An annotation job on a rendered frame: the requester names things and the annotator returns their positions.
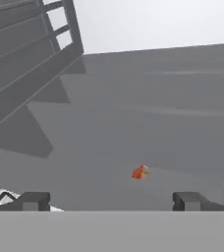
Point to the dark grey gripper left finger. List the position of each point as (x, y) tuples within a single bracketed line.
[(35, 198)]

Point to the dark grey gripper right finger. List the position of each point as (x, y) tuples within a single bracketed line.
[(184, 198)]

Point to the small orange yogurt cup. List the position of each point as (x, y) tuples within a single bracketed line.
[(138, 173)]

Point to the grey slatted cabinet door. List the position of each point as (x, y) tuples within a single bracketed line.
[(22, 62)]

